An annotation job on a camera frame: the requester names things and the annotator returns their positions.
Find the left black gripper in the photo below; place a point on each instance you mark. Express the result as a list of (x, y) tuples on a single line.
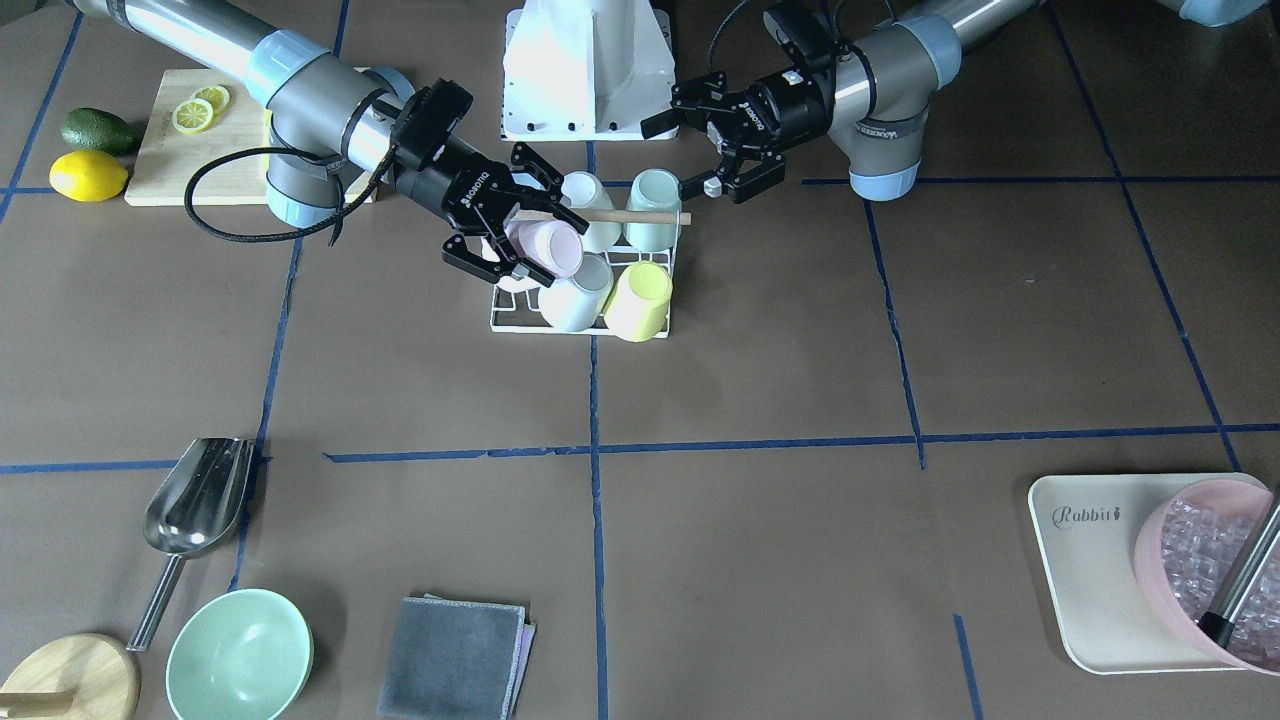
[(785, 112)]

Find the wooden cutting board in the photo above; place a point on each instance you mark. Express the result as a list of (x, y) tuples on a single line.
[(167, 158)]

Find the beige serving tray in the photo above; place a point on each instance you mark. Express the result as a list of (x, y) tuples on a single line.
[(1101, 563)]

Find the lemon slice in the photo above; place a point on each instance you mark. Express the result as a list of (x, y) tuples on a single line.
[(193, 115), (217, 96)]

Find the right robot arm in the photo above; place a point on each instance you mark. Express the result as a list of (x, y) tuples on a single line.
[(330, 123)]

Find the metal scoop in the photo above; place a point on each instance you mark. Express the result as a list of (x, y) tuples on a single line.
[(196, 505)]

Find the pink cup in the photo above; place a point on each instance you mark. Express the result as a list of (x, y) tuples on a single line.
[(554, 245)]

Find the metal tongs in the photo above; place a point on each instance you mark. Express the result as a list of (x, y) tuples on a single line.
[(1218, 621)]

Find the grey cup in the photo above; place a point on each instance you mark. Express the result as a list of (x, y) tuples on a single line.
[(573, 304)]

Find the pink bowl with ice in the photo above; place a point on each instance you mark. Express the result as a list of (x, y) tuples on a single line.
[(1183, 555)]

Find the yellow cup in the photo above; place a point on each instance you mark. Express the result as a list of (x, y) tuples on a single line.
[(638, 306)]

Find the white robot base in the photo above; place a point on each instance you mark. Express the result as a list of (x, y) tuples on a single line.
[(585, 70)]

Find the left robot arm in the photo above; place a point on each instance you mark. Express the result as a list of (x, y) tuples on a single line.
[(871, 96)]

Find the white wire cup holder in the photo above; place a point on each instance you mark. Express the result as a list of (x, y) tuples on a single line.
[(519, 312)]

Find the green bowl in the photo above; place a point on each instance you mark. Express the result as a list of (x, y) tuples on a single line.
[(245, 655)]

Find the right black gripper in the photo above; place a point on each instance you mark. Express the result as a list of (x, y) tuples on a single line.
[(446, 182)]

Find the avocado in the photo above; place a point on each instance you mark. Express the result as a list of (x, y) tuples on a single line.
[(98, 130)]

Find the whole lemon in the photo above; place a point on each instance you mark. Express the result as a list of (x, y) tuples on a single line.
[(88, 176)]

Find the white cup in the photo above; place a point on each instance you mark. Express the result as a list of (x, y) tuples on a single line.
[(583, 191)]

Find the green cup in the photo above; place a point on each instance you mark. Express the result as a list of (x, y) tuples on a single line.
[(656, 191)]

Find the grey folded cloth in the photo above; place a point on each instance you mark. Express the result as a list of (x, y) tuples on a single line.
[(453, 659)]

